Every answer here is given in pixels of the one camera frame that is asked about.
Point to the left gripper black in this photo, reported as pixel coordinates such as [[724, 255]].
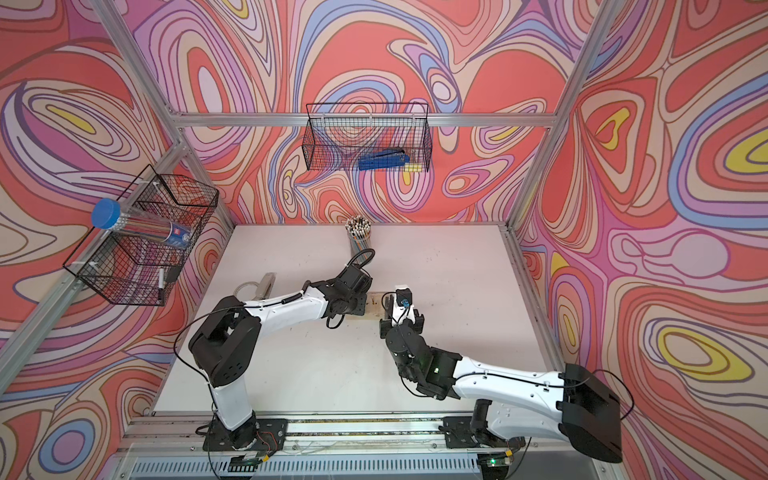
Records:
[[362, 303]]

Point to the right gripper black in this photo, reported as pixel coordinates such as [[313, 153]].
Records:
[[385, 327]]

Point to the wooden block with nails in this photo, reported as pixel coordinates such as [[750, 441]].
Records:
[[376, 306]]

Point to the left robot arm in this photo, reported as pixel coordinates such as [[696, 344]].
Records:
[[224, 344]]

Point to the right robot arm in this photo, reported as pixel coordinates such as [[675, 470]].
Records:
[[571, 404]]

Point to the cup of coloured pencils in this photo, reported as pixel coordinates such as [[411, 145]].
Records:
[[358, 229]]

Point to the blue tool in basket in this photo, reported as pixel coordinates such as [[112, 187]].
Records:
[[383, 159]]

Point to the clear bottle blue cap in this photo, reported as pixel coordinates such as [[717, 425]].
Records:
[[111, 215]]

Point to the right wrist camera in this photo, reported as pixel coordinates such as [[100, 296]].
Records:
[[400, 308]]

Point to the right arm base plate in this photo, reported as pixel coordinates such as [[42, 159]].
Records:
[[460, 433]]

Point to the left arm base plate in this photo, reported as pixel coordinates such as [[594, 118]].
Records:
[[265, 435]]

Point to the back wire basket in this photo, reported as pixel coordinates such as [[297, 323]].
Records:
[[338, 133]]

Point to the wire basket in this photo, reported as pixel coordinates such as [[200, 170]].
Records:
[[130, 270], [338, 133]]

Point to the left wire basket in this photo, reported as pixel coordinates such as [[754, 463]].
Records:
[[130, 270]]

